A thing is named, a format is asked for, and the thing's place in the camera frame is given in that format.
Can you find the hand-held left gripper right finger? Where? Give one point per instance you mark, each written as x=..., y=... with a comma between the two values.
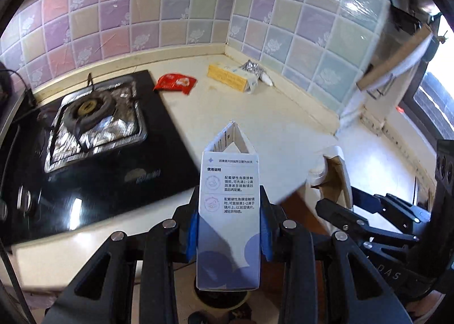
x=266, y=239

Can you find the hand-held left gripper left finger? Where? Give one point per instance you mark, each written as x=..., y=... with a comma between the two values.
x=193, y=239

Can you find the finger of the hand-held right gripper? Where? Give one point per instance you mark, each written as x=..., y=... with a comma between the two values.
x=367, y=200
x=340, y=217

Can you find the small white cardboard box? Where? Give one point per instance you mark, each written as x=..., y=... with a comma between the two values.
x=330, y=175

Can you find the white printed carton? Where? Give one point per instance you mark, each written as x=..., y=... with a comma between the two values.
x=228, y=210

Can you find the dark round bin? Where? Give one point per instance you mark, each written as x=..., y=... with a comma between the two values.
x=221, y=301

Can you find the person's right hand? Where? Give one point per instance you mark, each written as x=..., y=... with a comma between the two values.
x=427, y=309

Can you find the black glass gas stove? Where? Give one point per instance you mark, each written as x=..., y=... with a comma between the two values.
x=106, y=196

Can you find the white hanging cloth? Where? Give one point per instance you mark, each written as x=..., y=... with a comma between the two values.
x=383, y=90

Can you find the window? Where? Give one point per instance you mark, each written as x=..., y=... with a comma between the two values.
x=431, y=100

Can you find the silver foil burner liner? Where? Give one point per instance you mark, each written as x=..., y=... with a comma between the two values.
x=117, y=129

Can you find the wooden board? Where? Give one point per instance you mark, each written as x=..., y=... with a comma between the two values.
x=393, y=58

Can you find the small white wrapper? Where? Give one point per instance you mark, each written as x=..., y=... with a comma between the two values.
x=266, y=79

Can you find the red snack packet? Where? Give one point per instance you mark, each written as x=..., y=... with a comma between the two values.
x=175, y=83

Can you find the yellow and white box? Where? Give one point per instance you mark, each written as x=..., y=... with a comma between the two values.
x=228, y=76

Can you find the round gas burner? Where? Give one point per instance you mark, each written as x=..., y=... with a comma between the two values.
x=88, y=108

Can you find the crumpled silver foil wrapper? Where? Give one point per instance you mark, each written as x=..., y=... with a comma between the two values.
x=252, y=68

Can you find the black hanging utensil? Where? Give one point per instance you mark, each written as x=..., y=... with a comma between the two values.
x=404, y=12

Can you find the black silver-edged appliance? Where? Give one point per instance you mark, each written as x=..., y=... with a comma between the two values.
x=9, y=111

